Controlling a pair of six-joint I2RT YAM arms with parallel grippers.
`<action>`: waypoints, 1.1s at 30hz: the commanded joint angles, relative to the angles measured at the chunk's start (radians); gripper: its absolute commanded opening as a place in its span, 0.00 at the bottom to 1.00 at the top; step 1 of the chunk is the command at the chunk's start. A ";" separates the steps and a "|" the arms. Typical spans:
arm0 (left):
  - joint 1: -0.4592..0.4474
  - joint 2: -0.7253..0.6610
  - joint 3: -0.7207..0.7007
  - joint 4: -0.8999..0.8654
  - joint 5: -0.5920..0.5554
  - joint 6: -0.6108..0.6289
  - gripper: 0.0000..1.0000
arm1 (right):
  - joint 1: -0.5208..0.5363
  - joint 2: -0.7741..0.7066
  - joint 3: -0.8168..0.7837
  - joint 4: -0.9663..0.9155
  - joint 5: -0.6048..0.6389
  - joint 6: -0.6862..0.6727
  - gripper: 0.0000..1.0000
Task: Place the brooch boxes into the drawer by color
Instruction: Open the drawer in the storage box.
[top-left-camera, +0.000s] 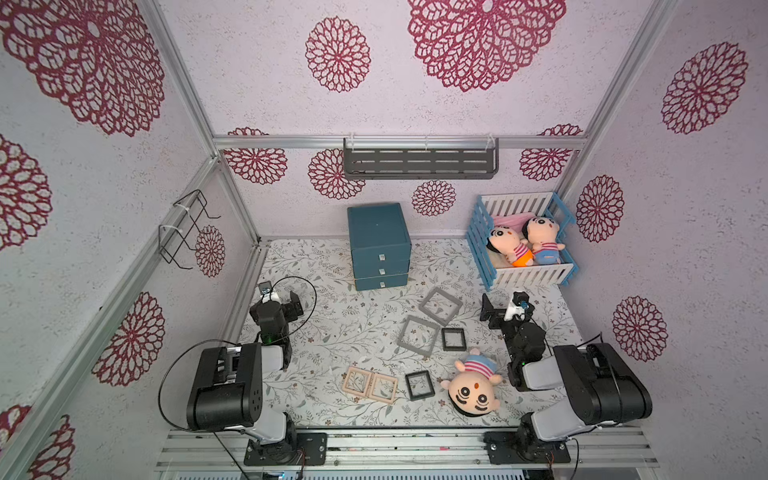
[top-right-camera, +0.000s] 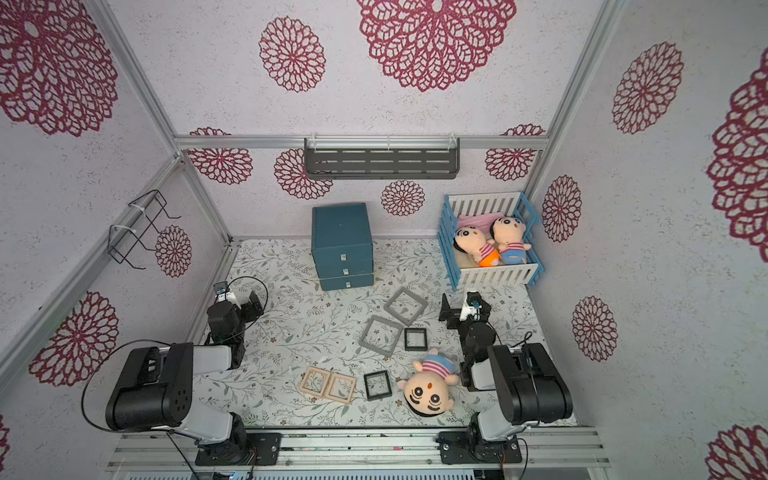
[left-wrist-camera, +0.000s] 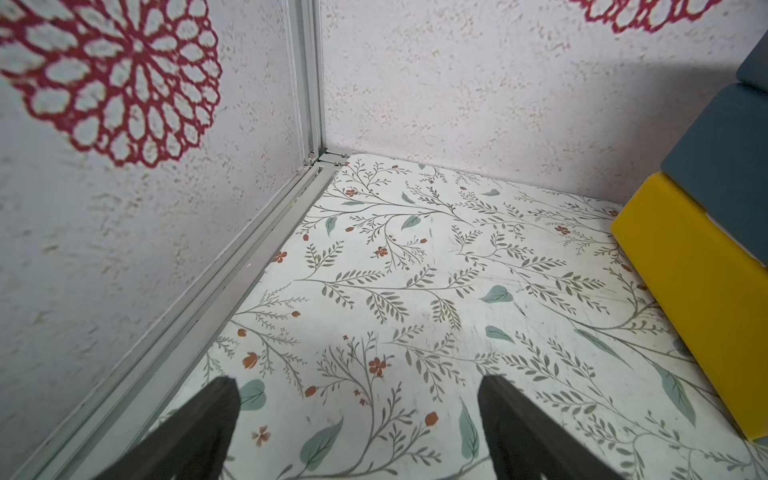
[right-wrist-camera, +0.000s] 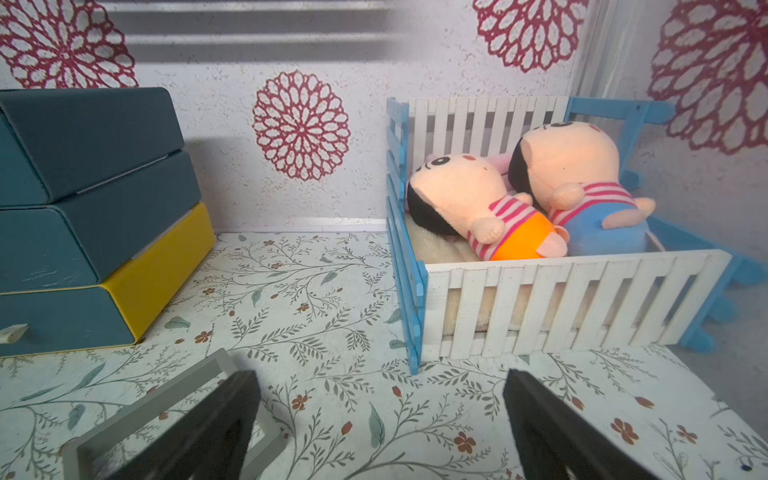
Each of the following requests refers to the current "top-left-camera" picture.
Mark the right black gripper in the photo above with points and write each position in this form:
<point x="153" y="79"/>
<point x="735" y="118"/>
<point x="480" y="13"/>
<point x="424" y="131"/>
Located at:
<point x="497" y="315"/>

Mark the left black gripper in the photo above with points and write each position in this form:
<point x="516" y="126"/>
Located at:
<point x="267" y="307"/>

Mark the grey brooch box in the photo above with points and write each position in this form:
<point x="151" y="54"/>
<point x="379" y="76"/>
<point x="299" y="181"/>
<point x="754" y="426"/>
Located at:
<point x="440" y="306"/>
<point x="418" y="335"/>

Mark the teal drawer cabinet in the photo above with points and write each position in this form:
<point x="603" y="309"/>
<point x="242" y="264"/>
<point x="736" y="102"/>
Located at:
<point x="380" y="246"/>

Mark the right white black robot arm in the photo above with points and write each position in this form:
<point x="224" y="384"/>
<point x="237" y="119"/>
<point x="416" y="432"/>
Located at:
<point x="601" y="389"/>

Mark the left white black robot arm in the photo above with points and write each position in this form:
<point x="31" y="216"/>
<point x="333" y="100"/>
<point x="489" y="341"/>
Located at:
<point x="227" y="392"/>

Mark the small black brooch box far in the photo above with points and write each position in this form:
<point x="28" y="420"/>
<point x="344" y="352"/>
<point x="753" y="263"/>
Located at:
<point x="454" y="339"/>

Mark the small black brooch box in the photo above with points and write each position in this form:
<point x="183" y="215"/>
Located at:
<point x="454" y="339"/>
<point x="419" y="385"/>

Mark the small black brooch box near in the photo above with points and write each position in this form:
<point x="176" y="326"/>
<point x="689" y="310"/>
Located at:
<point x="419" y="385"/>

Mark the wooden brooch box left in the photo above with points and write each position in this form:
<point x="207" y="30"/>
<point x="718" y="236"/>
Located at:
<point x="357" y="381"/>

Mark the wooden brooch box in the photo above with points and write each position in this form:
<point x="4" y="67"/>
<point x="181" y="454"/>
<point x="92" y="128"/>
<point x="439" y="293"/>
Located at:
<point x="383" y="389"/>
<point x="357" y="381"/>

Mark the wooden brooch box right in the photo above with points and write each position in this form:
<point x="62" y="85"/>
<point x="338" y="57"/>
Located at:
<point x="383" y="389"/>

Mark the plush doll orange pants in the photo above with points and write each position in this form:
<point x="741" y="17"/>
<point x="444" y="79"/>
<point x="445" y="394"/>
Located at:
<point x="507" y="242"/>

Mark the blue white toy crib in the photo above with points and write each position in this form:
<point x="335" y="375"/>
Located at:
<point x="494" y="270"/>

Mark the plush doll striped hat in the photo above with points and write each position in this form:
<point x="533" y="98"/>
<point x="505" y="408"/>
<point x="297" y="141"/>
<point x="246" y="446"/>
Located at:
<point x="472" y="390"/>

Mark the plush doll blue pants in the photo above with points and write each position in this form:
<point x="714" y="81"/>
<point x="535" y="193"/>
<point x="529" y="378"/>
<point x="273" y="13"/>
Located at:
<point x="541" y="234"/>

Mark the pink crib blanket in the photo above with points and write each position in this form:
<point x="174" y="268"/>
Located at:
<point x="515" y="221"/>

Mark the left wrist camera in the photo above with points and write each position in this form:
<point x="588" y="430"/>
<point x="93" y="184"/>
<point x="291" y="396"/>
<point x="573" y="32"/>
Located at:
<point x="268" y="291"/>

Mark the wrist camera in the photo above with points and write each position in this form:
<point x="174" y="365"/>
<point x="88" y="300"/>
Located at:
<point x="519" y="307"/>
<point x="268" y="291"/>

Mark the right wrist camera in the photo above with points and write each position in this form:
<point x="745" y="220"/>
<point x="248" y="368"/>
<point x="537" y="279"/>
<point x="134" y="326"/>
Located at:
<point x="519" y="307"/>

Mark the black wire wall rack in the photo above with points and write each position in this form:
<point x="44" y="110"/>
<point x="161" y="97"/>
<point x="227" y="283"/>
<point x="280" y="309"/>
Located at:
<point x="173" y="237"/>

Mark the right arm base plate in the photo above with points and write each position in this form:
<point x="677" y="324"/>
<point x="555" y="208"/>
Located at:
<point x="505" y="448"/>

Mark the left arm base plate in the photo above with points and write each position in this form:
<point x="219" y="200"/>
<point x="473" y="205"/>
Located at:
<point x="299" y="449"/>

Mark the aluminium front rail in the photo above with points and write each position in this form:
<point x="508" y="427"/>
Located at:
<point x="349" y="449"/>

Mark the grey wall shelf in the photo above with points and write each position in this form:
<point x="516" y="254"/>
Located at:
<point x="420" y="163"/>

